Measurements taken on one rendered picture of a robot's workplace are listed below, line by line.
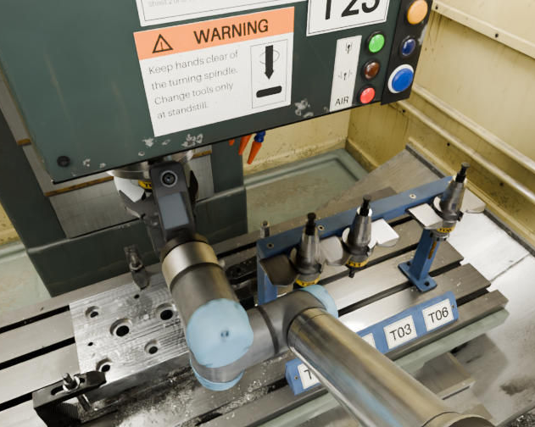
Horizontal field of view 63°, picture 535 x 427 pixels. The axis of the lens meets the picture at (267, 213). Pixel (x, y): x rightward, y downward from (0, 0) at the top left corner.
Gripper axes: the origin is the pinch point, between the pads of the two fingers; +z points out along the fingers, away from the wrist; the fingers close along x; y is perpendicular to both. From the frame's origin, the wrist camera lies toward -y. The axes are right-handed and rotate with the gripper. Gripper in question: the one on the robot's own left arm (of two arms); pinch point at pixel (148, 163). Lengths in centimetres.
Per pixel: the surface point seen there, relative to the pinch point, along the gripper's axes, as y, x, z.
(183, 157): -5.4, 4.3, -7.5
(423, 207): 17, 50, -15
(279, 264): 16.8, 16.7, -16.2
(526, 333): 60, 83, -35
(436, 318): 45, 54, -27
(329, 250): 16.8, 26.7, -17.0
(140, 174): -4.9, -2.4, -8.3
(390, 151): 62, 101, 49
